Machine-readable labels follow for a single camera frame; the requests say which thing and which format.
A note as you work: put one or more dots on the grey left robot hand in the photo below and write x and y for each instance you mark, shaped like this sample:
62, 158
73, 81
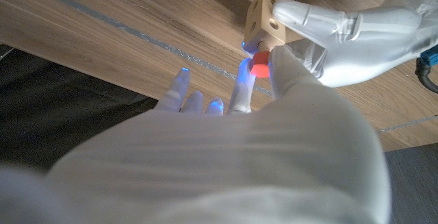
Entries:
359, 42

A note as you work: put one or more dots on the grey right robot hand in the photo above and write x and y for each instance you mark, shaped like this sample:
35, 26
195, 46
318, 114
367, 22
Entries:
222, 169

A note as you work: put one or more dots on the wooden block with holes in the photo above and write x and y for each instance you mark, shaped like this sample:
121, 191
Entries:
261, 18

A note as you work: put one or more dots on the red-headed wooden screw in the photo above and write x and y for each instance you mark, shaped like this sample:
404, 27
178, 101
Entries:
260, 64

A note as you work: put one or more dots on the black curtain backdrop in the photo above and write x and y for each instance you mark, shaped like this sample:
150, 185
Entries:
51, 114

